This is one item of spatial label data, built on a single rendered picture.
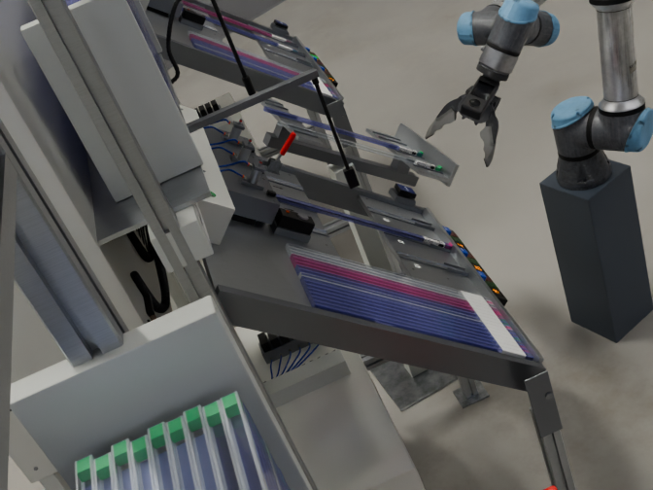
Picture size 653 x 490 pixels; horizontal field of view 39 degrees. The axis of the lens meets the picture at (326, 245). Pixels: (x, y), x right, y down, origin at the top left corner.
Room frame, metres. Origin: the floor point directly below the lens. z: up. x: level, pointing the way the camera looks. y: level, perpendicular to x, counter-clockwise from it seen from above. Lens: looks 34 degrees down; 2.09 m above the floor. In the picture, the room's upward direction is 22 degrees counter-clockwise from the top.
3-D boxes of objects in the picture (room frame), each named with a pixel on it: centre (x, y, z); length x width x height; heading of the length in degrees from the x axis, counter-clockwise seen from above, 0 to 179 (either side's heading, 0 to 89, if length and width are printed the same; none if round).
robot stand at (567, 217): (2.12, -0.75, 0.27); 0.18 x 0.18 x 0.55; 24
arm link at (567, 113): (2.11, -0.75, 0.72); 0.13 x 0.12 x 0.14; 41
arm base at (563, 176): (2.12, -0.75, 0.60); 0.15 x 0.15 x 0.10
